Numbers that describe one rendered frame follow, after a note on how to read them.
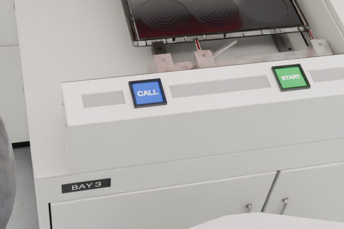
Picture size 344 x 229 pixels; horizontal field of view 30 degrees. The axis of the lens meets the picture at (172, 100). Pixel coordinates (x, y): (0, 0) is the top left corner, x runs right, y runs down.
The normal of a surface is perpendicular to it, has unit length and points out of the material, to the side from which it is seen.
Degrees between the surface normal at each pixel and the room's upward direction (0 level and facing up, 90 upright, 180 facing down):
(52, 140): 0
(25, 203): 0
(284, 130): 90
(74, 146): 90
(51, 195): 90
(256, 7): 0
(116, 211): 90
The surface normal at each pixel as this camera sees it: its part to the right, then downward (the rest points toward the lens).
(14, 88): 0.22, 0.76
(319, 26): -0.97, 0.11
